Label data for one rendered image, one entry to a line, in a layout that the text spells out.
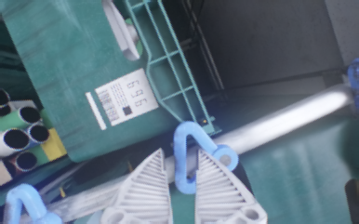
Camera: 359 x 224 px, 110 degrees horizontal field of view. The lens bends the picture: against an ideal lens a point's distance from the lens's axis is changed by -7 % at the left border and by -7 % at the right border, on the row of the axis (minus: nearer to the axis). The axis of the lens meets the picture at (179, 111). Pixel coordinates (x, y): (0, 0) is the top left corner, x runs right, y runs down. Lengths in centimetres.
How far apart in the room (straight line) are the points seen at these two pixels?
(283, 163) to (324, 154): 8
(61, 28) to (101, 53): 8
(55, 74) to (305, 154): 45
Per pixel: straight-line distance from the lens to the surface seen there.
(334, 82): 33
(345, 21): 59
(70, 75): 28
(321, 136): 34
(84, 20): 28
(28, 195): 30
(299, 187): 36
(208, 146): 18
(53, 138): 76
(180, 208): 29
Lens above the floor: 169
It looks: 1 degrees down
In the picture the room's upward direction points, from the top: 67 degrees clockwise
